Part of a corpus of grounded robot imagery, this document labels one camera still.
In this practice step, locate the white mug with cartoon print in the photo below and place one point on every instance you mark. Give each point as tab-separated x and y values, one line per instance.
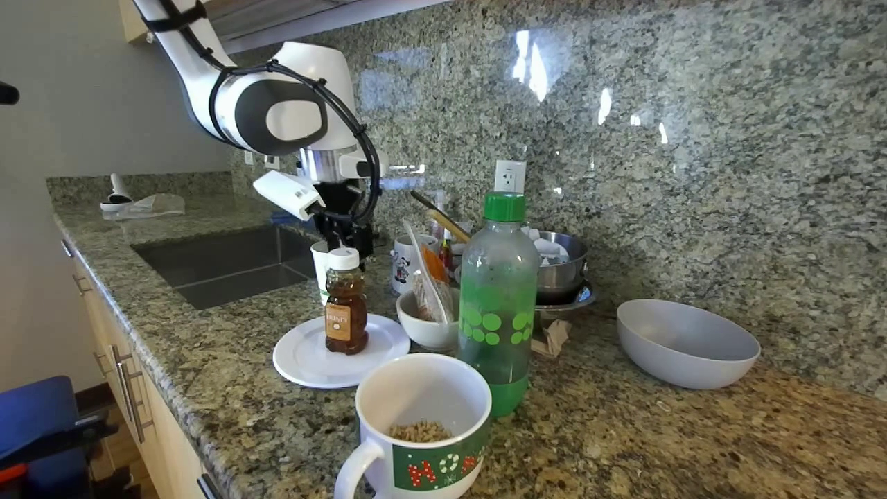
404	267

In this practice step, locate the small white bowl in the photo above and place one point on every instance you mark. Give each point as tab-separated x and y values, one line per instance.
423	329

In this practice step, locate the small white cup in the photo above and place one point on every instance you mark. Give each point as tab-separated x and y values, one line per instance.
319	267

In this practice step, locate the white mug with holiday print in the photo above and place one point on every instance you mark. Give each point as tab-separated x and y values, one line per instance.
416	395

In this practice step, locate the white round plate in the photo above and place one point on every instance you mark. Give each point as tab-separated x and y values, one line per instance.
305	357

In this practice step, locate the steel plate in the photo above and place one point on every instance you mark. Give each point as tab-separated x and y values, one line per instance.
572	303

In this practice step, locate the green plastic bottle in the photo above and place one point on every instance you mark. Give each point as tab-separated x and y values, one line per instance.
497	291

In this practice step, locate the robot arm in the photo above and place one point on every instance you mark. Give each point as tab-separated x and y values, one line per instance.
208	83

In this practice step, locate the grey bowl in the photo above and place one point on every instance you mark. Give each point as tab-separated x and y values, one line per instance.
682	346

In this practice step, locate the heap of white pieces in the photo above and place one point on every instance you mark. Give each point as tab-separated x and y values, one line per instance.
551	248

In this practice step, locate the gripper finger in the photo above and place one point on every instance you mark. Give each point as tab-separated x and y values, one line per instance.
335	240
364	244

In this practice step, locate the crumpled brown napkin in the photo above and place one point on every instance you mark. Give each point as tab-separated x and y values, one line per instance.
554	337

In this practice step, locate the honey bottle with white cap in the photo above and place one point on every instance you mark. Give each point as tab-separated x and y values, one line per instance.
346	312

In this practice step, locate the steel bowl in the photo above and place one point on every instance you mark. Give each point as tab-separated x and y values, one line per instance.
565	274

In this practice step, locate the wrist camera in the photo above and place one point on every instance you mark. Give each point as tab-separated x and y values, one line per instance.
287	194

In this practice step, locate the clear plastic bag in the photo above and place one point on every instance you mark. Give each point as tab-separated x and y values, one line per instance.
159	205

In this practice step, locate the white wall socket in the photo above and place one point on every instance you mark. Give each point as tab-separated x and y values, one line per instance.
510	176
271	161

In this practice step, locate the steel sink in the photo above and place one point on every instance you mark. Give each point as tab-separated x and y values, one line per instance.
222	267

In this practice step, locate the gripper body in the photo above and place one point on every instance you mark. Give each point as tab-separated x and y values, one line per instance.
341	201

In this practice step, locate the small red sauce bottle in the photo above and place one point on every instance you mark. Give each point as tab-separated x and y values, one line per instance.
445	253

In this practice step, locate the bunch of packets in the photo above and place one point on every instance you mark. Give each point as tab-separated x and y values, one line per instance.
431	284

